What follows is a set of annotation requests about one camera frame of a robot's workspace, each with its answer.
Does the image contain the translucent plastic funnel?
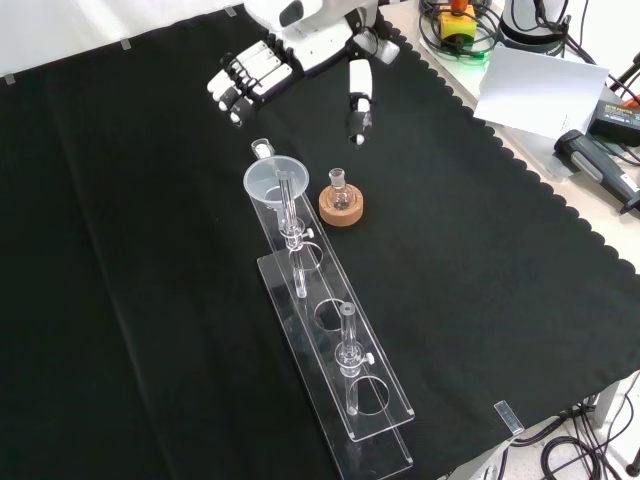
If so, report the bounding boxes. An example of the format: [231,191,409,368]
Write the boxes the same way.
[243,155,310,221]

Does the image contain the pale board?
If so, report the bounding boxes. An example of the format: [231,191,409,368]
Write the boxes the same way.
[472,42,611,141]

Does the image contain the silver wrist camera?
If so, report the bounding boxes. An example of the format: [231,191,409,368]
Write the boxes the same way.
[372,38,402,65]

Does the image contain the clear acrylic funnel stand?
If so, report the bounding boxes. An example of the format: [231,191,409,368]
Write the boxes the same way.
[248,169,416,480]

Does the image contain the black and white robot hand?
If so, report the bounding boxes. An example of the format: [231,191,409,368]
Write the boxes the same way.
[206,0,382,150]

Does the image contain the black handheld device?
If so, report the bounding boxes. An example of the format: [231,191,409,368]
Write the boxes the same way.
[553,128,640,216]

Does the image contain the clear tape strip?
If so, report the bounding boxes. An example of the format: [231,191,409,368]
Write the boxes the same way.
[493,399,525,435]

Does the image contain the yellow stop button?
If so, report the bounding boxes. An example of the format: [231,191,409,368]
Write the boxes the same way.
[438,0,476,41]

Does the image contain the glass round-bottom flask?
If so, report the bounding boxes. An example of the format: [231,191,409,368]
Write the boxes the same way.
[328,168,353,211]

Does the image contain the black cloth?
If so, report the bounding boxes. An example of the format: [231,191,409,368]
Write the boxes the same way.
[0,0,640,480]

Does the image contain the black power adapter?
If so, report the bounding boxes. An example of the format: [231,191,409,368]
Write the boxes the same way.
[587,97,640,149]

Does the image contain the black floor cables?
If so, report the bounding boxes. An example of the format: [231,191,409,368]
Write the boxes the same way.
[504,372,640,480]

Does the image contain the cork ring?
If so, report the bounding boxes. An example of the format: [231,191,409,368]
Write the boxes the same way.
[318,183,365,227]

